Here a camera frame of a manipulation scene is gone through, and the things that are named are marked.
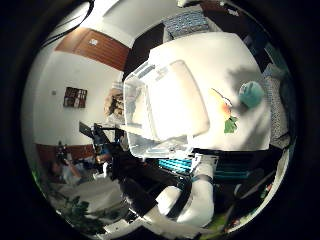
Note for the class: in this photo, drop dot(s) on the teal striped crate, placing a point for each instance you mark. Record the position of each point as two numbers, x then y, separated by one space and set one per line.
173 165

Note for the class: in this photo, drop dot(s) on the blue patterned mat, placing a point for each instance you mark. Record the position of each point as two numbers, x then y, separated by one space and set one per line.
186 23

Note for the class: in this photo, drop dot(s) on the clear plastic container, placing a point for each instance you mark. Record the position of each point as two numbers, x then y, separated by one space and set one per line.
166 106

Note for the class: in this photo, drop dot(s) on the black cabinet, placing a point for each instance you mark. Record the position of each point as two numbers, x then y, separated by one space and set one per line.
143 50

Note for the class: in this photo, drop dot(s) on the brown stuffed toy pile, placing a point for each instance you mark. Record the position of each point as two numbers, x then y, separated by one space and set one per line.
115 103

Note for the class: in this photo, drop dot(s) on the white cloth cover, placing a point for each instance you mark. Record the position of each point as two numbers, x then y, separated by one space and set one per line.
93 193

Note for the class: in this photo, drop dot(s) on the teal cat plush toy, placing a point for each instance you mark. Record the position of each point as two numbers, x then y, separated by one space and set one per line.
251 94

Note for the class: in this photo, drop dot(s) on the black tripod camera rig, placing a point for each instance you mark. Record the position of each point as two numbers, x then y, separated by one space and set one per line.
100 140

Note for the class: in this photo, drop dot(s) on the green plant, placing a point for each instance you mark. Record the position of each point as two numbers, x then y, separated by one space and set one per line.
80 213

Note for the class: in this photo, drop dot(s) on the seated person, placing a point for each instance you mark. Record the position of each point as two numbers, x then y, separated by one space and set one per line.
65 170

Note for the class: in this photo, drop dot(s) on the brown wooden wall panel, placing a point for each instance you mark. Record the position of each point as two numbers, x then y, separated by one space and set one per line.
96 46

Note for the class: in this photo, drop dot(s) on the dark framed wall picture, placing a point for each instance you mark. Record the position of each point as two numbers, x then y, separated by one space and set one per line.
75 97

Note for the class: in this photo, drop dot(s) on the white dotted cloth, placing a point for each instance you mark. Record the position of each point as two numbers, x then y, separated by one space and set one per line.
276 106

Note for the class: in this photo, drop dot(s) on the yellow corn cob toy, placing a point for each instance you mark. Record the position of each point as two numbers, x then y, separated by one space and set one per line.
226 110

